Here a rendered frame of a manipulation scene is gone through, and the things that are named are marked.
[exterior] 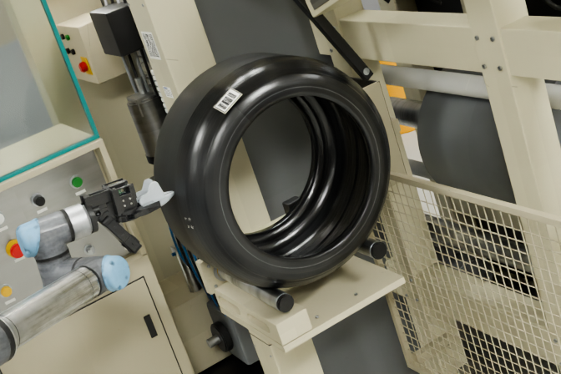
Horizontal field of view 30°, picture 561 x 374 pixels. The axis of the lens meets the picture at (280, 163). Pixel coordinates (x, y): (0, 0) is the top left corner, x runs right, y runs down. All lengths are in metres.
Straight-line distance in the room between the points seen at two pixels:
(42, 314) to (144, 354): 1.10
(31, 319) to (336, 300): 0.87
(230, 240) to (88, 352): 0.86
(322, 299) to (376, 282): 0.14
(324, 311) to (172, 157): 0.55
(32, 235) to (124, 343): 0.91
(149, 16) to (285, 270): 0.72
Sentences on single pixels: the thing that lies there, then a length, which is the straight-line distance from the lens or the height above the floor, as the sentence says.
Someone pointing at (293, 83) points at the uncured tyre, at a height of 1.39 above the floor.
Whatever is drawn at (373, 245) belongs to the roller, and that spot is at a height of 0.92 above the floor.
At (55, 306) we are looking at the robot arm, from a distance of 2.13.
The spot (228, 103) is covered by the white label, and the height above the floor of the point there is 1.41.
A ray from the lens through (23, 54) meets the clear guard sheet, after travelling 2.93.
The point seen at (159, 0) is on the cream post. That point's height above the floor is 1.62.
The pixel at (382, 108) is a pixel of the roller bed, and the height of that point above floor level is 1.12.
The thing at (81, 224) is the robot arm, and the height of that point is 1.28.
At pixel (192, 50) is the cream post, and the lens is 2.69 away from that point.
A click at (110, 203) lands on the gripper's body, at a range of 2.36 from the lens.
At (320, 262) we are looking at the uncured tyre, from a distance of 2.51.
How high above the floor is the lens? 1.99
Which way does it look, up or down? 19 degrees down
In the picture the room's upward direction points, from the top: 19 degrees counter-clockwise
